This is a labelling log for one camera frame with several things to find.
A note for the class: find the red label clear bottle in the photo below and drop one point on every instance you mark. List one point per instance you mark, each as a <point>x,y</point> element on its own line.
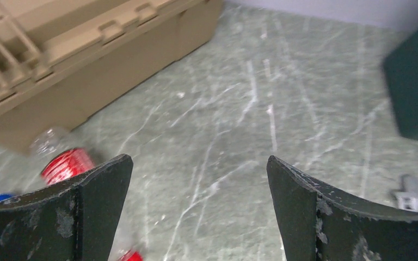
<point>62,155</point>

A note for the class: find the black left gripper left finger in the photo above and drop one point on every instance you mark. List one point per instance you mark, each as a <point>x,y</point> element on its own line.
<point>75,219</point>

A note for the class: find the tan plastic toolbox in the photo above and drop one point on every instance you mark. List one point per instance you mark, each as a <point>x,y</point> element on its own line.
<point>62,61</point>

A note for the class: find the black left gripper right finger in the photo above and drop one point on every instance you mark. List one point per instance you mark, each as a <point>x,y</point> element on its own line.
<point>318,221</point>

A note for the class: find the red cap clear bottle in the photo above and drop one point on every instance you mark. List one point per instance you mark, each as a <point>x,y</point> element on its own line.
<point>123,247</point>

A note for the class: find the dark green trash bin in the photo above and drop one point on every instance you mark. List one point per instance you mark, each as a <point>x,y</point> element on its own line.
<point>400,69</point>

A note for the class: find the red handled adjustable wrench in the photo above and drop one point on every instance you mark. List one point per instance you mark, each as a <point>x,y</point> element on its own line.
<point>406,196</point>

